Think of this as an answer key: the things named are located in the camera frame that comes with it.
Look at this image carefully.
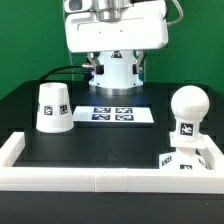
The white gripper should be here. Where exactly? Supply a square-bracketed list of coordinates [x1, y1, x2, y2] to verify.
[65, 10, 168, 75]

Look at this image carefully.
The white lamp shade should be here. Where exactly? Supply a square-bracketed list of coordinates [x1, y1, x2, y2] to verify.
[36, 82, 74, 133]

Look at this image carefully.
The white lamp bulb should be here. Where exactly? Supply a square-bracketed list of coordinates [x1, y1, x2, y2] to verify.
[171, 85, 210, 142]

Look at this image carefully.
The white lamp base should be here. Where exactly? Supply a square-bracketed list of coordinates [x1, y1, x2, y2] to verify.
[159, 132, 209, 171]

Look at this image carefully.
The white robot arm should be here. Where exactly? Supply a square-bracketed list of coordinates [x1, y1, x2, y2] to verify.
[63, 0, 171, 95]

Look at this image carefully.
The white marker tag sheet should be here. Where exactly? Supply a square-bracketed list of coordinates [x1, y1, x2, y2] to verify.
[73, 106, 154, 124]

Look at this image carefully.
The black cable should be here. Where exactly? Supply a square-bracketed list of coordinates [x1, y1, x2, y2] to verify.
[38, 63, 96, 84]

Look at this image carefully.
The grey cable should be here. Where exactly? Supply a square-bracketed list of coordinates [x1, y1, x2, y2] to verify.
[68, 51, 76, 83]

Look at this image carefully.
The white U-shaped frame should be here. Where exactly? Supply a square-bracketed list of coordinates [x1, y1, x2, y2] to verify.
[0, 132, 224, 194]

